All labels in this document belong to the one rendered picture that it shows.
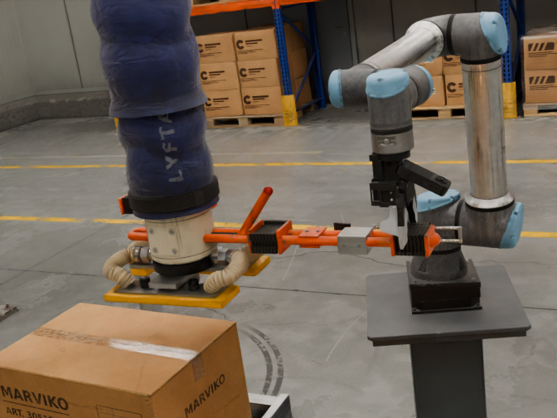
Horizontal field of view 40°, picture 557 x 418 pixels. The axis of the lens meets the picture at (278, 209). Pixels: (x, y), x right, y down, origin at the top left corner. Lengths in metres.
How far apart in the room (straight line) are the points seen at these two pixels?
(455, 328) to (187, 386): 0.89
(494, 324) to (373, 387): 1.26
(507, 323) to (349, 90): 1.03
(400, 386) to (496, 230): 1.37
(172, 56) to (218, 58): 8.37
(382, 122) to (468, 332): 1.00
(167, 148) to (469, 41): 0.93
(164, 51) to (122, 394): 0.84
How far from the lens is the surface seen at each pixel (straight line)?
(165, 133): 1.77
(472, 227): 2.44
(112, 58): 1.78
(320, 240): 1.75
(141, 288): 1.94
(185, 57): 1.77
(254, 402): 2.47
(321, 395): 3.60
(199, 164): 1.82
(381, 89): 1.59
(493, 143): 2.33
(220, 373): 2.14
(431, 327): 2.46
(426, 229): 1.69
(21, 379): 2.21
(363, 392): 3.58
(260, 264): 1.97
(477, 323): 2.47
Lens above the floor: 1.87
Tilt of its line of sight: 17 degrees down
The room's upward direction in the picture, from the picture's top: 8 degrees counter-clockwise
